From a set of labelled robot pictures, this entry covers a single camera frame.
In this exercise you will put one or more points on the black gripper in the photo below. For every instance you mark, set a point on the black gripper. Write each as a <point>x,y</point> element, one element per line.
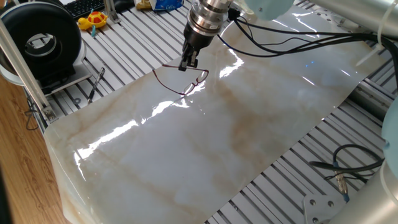
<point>197,37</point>

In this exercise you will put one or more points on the red framed glasses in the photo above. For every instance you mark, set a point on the red framed glasses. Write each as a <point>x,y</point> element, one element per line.
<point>202,76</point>

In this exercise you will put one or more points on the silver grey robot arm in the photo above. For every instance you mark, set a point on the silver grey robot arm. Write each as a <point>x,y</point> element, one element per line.
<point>373,15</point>

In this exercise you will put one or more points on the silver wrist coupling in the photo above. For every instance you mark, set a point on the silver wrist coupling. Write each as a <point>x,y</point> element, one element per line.
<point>206,17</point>

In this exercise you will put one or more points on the blue snack bag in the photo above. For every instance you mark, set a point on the blue snack bag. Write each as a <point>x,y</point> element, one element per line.
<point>164,4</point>

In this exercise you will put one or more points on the yellow snack bag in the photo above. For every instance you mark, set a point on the yellow snack bag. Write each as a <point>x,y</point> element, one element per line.
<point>143,4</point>

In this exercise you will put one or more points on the black computer mouse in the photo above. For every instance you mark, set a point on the black computer mouse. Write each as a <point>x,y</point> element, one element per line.
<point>124,4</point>

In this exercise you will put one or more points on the short aluminium upright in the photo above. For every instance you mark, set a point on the short aluminium upright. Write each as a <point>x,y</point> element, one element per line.
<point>110,11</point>

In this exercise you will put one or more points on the black pen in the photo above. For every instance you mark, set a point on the black pen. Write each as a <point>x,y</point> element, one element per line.
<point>96,82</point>

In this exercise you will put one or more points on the glossy marble pattern mat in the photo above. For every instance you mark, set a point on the glossy marble pattern mat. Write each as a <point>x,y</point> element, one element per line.
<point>186,155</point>

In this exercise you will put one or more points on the yellow turtle toy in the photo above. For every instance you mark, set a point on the yellow turtle toy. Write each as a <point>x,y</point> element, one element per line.
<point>96,18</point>

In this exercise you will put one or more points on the black keyboard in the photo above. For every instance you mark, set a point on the black keyboard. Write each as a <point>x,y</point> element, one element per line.
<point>84,7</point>

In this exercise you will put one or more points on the black round fan device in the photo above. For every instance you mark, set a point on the black round fan device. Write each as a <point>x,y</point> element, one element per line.
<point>62,28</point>

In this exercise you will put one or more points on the metal plate with screws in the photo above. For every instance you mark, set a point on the metal plate with screws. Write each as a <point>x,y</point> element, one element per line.
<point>342,21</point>

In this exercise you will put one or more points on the metal corner bracket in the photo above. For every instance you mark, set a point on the metal corner bracket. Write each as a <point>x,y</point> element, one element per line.
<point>51,114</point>

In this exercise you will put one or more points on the aluminium frame post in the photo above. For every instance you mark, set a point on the aluminium frame post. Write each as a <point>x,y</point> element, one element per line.
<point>21,68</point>

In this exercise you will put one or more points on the aluminium table edge rail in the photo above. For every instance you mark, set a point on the aluminium table edge rail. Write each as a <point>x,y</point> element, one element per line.
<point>370,99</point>

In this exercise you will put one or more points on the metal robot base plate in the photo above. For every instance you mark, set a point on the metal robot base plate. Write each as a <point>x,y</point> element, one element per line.
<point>320,208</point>

